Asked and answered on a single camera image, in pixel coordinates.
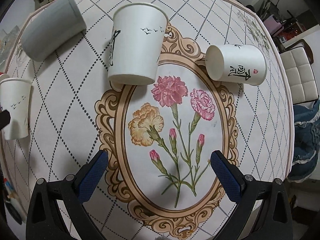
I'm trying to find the pink suitcase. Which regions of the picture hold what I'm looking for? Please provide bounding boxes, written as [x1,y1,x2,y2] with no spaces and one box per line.
[263,15,284,36]

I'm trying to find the white paper cup lying sideways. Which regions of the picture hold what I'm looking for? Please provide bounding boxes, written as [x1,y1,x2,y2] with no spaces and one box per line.
[205,44,267,86]

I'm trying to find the blue crumpled cloth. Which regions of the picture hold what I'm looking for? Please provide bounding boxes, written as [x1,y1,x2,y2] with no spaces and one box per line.
[287,100,319,183]

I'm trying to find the floral patterned table mat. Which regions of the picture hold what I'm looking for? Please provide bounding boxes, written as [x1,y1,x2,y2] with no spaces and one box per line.
[1,0,294,239]

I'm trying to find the white padded chair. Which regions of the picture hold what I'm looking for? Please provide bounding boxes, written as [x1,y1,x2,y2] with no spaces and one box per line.
[280,47,319,105]

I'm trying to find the white paper cup with calligraphy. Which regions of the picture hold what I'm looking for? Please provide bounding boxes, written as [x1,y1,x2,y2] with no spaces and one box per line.
[1,77,31,140]

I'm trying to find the white paper cup with birds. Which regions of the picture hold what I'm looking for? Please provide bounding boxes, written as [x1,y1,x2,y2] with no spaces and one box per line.
[108,2,169,86]

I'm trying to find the grey cylindrical cup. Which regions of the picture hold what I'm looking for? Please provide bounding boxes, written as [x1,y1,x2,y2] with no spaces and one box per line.
[21,0,86,62]

